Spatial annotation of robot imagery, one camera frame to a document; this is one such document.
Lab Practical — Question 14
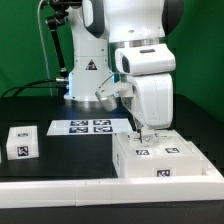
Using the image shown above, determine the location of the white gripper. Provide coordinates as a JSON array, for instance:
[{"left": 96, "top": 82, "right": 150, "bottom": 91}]
[{"left": 121, "top": 73, "right": 173, "bottom": 143}]

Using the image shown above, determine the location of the white cabinet door with tag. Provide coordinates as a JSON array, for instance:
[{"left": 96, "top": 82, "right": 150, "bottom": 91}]
[{"left": 154, "top": 130, "right": 197, "bottom": 158}]

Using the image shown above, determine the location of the white cabinet body box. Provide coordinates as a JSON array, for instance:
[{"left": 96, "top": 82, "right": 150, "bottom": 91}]
[{"left": 112, "top": 133, "right": 205, "bottom": 178}]

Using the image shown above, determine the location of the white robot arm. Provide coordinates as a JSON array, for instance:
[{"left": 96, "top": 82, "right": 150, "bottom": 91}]
[{"left": 50, "top": 0, "right": 184, "bottom": 142}]

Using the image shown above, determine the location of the white cabinet top block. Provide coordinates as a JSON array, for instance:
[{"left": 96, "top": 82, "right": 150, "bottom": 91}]
[{"left": 6, "top": 126, "right": 39, "bottom": 160}]

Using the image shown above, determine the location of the white base tag plate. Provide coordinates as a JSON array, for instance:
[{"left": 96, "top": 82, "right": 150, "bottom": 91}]
[{"left": 47, "top": 119, "right": 132, "bottom": 136}]

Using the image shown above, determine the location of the white L-shaped obstacle fence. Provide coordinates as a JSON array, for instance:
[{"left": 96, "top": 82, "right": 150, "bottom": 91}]
[{"left": 0, "top": 138, "right": 224, "bottom": 208}]

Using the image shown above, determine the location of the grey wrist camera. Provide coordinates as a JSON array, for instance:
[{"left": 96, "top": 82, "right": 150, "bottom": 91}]
[{"left": 94, "top": 81, "right": 133, "bottom": 113}]

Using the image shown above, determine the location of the black cable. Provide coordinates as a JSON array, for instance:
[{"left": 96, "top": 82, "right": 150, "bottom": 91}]
[{"left": 0, "top": 78, "right": 69, "bottom": 98}]

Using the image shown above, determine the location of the black camera stand pole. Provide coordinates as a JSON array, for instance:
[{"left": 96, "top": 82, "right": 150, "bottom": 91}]
[{"left": 46, "top": 0, "right": 69, "bottom": 95}]

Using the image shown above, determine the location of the white cable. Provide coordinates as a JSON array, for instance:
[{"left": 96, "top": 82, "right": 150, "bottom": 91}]
[{"left": 37, "top": 0, "right": 54, "bottom": 97}]

